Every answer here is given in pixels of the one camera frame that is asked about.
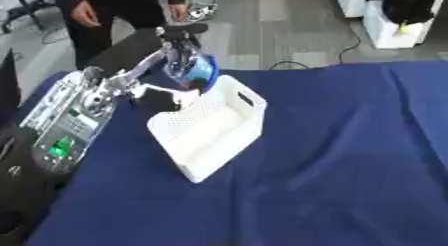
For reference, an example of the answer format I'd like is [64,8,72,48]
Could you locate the person's left hand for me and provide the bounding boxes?
[168,3,191,23]

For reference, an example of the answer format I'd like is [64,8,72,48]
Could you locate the person's right hand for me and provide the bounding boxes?
[70,0,104,28]

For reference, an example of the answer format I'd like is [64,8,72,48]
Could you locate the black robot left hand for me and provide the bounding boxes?
[119,22,212,113]

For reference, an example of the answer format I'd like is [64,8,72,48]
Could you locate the blue plastic object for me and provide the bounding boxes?
[164,52,223,93]

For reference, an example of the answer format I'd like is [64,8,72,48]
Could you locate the silver metal device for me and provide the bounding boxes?
[185,2,219,22]

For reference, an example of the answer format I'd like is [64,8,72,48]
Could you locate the person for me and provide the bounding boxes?
[43,0,193,72]

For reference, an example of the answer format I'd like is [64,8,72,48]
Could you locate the white perforated plastic basket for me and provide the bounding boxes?
[145,74,270,185]

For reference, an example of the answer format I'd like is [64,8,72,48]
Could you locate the black chair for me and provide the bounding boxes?
[0,0,56,35]

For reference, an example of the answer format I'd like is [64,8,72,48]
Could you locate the white furniture panel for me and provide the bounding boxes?
[330,0,389,19]

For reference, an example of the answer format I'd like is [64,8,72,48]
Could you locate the white cabinet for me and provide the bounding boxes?
[362,0,448,51]

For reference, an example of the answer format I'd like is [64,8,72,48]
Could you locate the black bag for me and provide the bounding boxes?
[383,0,443,26]

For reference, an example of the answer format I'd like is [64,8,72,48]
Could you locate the black floor cable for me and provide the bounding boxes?
[266,20,364,71]

